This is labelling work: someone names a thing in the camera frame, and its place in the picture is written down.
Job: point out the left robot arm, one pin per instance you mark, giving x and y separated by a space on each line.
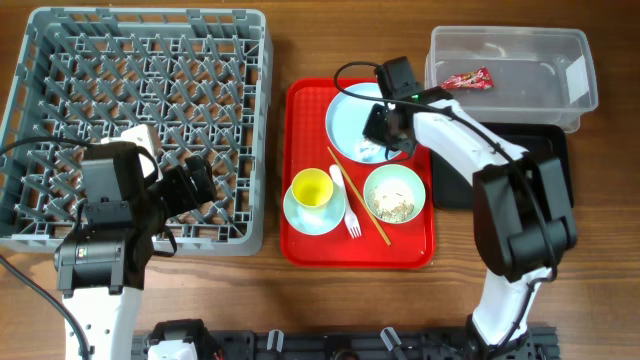
101 265

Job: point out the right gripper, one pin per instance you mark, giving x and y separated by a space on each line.
371 130

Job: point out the wooden chopstick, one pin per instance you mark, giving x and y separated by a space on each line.
360 197

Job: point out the white plastic fork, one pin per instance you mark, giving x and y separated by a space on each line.
350 219

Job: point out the white tissue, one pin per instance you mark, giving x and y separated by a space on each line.
366 149

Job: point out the rice food waste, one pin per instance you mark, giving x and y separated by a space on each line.
392 201

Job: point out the black tray bin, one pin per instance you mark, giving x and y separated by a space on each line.
451 191

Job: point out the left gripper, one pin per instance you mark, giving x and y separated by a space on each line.
179 179

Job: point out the large light blue plate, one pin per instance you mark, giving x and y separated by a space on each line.
344 122

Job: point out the red plastic tray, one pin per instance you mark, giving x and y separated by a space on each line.
305 145

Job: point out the grey dishwasher rack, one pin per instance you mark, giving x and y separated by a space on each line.
200 77

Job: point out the small light blue bowl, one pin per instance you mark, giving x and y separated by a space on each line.
314 222

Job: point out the green bowl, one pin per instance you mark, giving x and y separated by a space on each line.
402 173

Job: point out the yellow cup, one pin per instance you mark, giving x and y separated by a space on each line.
312 188

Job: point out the red snack wrapper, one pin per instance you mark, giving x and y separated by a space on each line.
478 79

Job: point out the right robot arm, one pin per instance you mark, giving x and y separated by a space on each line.
522 215

